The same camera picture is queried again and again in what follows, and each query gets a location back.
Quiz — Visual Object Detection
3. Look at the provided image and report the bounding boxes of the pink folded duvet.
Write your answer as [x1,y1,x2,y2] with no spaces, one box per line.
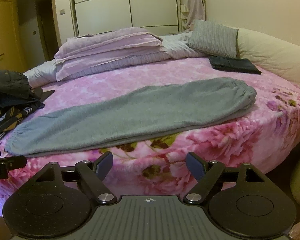
[54,27,171,82]

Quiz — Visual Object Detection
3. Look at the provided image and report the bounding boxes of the pink floral blanket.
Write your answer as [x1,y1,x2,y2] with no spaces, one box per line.
[0,56,300,220]

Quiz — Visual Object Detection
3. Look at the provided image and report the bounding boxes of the navy striped garment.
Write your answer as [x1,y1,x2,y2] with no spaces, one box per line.
[0,100,45,152]

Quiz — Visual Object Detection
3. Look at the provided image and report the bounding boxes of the pink hanging garment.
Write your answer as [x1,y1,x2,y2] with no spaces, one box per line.
[186,0,207,30]

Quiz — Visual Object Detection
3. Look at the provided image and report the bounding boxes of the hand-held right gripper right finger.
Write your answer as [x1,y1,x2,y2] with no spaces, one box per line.
[182,152,266,205]

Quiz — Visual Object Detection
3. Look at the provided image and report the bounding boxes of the white striped quilt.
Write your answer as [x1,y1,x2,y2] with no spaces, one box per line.
[22,31,208,88]

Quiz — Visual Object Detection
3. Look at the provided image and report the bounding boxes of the cream wardrobe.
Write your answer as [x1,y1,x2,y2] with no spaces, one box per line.
[69,0,180,37]

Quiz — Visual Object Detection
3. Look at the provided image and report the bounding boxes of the grey pillow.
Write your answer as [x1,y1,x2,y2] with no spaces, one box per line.
[186,19,239,59]

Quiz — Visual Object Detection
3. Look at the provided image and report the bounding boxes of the cream padded headboard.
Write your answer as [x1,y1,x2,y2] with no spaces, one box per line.
[236,27,300,93]

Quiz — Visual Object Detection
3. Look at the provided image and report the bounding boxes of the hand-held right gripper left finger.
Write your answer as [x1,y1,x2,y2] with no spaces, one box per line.
[36,151,117,205]

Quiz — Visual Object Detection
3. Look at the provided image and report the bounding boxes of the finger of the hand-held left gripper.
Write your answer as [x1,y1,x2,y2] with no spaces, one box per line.
[0,155,27,170]

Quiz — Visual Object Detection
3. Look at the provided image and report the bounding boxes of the yellow wooden door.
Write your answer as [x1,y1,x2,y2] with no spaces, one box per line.
[0,0,25,75]

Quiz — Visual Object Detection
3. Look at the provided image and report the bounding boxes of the black folded pants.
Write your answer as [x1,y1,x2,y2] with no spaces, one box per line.
[209,56,262,75]

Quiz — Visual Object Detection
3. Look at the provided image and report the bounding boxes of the grey pants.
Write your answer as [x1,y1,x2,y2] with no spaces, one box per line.
[4,77,257,157]

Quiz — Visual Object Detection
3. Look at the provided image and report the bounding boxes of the dark grey garment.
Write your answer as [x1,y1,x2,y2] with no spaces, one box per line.
[0,70,56,105]

